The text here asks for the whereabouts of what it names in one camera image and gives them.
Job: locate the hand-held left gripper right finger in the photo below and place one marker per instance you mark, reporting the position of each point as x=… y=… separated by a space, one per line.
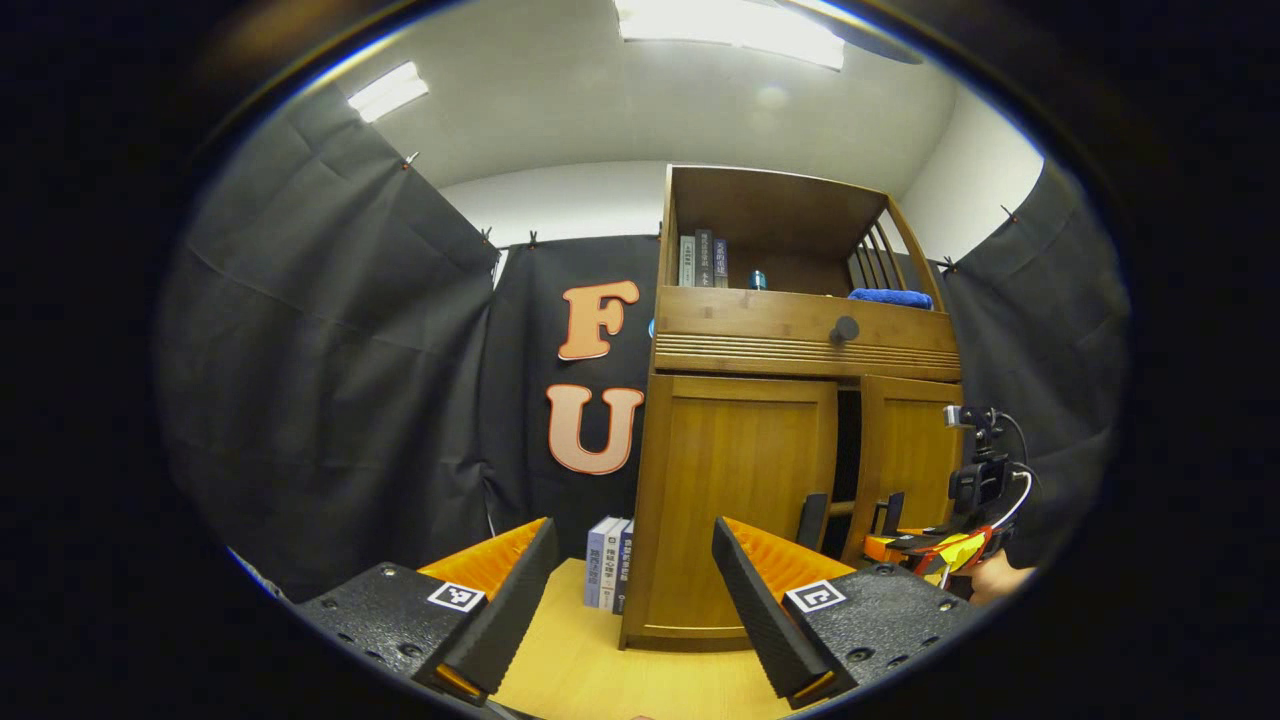
x=760 y=610

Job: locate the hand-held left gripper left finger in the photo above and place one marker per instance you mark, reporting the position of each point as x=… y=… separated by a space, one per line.
x=515 y=605

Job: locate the wooden drawer with black knob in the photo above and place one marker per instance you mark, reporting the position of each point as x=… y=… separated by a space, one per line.
x=740 y=315

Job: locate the wooden inner cabinet shelf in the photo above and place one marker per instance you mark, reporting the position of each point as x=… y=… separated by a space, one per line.
x=843 y=508

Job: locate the grey book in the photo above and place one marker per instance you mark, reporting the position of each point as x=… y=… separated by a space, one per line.
x=687 y=262

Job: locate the wooden double-door shoe cabinet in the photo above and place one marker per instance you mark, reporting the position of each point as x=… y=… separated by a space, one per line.
x=780 y=215

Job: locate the black book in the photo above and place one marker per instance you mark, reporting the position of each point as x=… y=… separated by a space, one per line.
x=704 y=260

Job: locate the black backdrop cloth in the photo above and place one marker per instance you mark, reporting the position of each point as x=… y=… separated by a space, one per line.
x=330 y=380

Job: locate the white paperback book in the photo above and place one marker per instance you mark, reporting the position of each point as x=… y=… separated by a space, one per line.
x=610 y=570

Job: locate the large ceiling light panel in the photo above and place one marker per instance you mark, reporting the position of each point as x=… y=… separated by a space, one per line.
x=730 y=25

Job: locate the blue paperback book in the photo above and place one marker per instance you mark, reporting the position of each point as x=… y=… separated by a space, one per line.
x=626 y=570

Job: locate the lavender paperback book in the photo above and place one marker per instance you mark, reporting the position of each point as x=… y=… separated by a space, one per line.
x=594 y=565

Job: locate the blue folded towel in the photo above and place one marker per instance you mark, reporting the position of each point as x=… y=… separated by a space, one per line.
x=890 y=298

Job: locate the navy blue book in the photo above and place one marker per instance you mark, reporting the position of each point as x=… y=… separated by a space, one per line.
x=720 y=264

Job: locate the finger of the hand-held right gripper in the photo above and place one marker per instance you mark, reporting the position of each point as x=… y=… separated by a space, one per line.
x=915 y=543

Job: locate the wooden shoe cabinet door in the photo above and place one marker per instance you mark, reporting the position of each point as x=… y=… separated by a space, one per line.
x=730 y=470
x=910 y=450

